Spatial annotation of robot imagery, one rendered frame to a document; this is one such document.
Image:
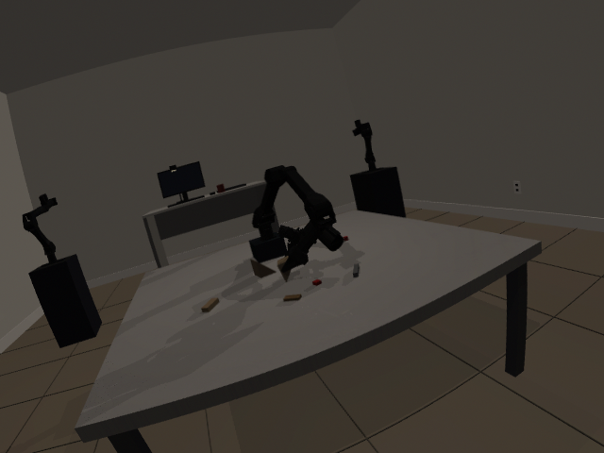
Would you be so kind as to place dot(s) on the small brown block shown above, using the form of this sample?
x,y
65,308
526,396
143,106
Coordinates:
x,y
212,303

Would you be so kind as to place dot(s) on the wooden triangular block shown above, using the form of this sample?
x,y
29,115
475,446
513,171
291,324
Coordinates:
x,y
260,270
280,264

